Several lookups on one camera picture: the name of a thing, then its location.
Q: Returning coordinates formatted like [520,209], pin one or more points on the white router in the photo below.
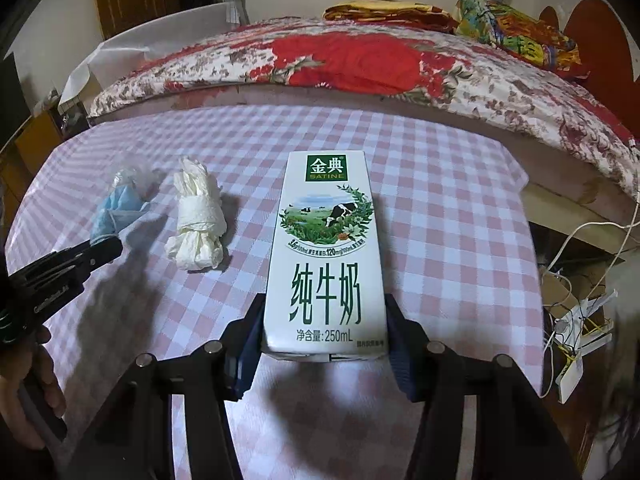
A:
[577,332]

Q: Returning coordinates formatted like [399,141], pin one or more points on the yellow folded blanket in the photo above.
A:
[393,12]

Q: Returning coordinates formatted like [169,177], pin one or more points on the green white milk carton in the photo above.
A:
[325,295]

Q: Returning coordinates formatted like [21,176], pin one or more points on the left hand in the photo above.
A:
[30,356]

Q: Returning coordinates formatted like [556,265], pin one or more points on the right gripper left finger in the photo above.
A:
[131,436]

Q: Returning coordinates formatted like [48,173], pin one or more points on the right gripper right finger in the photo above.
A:
[515,436]

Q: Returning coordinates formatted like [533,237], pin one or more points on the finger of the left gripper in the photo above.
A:
[93,255]

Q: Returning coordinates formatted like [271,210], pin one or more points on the red floral bed quilt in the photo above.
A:
[450,73]

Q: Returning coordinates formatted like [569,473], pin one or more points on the pink checkered tablecloth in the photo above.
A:
[456,247]

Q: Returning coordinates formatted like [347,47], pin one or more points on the colourful patterned pillow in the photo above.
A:
[533,41]

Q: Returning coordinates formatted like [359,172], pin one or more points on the red heart-shaped headboard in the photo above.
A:
[603,47]

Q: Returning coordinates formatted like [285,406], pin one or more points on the white tissue bundle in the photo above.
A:
[197,246]

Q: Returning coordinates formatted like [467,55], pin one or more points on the blue face mask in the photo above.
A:
[123,206]

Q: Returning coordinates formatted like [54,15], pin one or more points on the white cloth covered furniture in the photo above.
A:
[118,56]

